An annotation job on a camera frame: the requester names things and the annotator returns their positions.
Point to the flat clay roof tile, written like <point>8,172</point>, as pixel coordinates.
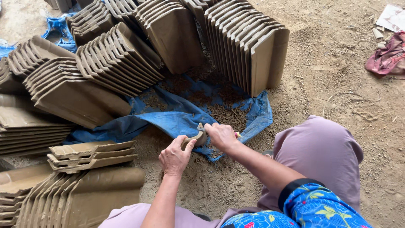
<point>95,163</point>
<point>91,147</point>
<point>95,157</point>

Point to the row of upright clay tiles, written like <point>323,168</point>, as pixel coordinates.
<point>253,44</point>
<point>76,95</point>
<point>34,55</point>
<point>90,23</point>
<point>121,60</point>
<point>91,199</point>
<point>172,34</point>
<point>61,3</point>

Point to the pale clay shard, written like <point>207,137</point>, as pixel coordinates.
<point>377,33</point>

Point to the crumpled blue plastic sheet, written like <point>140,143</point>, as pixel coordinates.
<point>60,30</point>

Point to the stack of flat clay tiles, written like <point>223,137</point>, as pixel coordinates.
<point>28,131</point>
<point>17,186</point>

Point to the person's blue floral shirt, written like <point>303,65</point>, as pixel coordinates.
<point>316,209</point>

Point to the curved brown clay piece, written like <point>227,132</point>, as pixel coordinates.
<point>199,139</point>

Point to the crumpled pink cloth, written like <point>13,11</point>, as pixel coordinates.
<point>387,57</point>

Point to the person's right hand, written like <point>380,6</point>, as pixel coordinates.
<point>222,136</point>

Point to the white paper sheet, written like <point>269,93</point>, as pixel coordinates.
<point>392,17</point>

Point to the grey sandal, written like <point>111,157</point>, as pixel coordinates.
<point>268,153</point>
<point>202,216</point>

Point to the person's left hand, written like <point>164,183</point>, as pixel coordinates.
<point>173,158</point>

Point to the blue plastic tarp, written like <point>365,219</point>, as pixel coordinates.
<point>177,122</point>

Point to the pile of clay shavings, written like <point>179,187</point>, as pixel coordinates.
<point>228,115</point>

